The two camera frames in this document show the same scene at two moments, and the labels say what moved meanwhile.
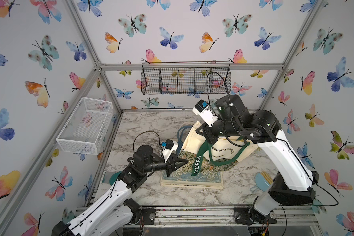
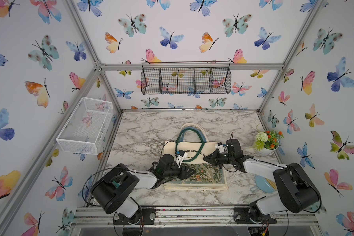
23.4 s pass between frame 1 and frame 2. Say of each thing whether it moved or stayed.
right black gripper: moved
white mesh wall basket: stayed
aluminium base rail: stayed
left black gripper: moved
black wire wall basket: stayed
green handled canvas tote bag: moved
